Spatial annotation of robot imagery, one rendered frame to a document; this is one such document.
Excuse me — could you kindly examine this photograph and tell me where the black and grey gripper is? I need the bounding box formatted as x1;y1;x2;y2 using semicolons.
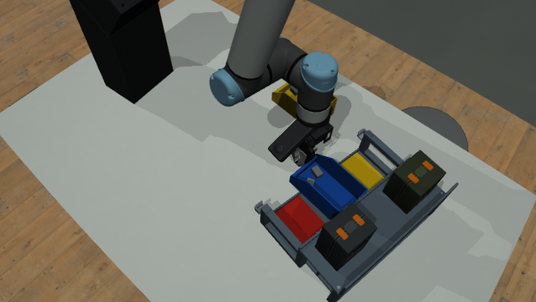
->
292;106;334;167

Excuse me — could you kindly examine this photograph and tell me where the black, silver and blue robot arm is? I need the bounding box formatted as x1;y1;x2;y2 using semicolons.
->
210;0;339;162

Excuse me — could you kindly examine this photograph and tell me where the yellow bin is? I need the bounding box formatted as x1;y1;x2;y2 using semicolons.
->
272;83;337;119

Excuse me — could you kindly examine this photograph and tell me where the blue bin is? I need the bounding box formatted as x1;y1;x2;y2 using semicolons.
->
291;154;369;220

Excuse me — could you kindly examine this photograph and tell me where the black case with orange latches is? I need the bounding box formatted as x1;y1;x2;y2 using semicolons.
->
382;150;446;214
315;203;378;271

